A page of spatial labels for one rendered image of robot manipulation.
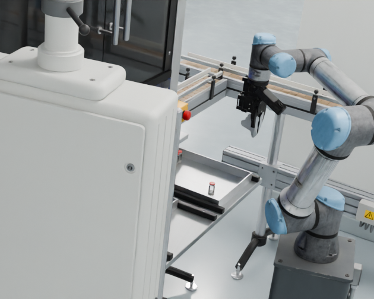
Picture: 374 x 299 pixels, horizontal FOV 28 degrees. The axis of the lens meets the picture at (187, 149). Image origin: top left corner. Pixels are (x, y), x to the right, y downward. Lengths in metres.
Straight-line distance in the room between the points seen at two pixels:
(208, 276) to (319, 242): 1.31
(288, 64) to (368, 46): 1.57
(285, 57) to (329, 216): 0.53
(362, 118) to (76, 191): 0.85
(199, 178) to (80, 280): 1.04
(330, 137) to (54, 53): 0.83
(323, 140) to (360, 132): 0.10
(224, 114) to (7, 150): 3.93
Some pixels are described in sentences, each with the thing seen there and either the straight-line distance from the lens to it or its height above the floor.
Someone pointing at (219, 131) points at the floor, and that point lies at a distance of 5.22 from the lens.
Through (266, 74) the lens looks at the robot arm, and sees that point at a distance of 2.48.
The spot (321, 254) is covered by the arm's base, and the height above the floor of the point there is 0.82.
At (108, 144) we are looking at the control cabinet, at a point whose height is 1.47.
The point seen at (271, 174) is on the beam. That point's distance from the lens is 3.62.
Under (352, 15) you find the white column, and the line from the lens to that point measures 3.88.
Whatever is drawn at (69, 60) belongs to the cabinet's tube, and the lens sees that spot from 1.59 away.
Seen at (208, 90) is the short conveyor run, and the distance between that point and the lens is 3.35.
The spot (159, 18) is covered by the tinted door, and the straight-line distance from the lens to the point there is 2.60.
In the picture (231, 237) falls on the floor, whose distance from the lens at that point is 4.03.
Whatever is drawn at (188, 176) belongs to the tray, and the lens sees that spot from 2.70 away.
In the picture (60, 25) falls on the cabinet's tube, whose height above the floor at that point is 1.68.
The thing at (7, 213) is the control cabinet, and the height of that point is 1.23.
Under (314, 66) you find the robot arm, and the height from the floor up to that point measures 1.40.
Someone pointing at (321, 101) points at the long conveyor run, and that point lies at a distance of 3.43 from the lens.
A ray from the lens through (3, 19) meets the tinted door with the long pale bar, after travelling 1.95.
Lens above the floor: 2.15
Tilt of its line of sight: 26 degrees down
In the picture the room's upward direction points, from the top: 6 degrees clockwise
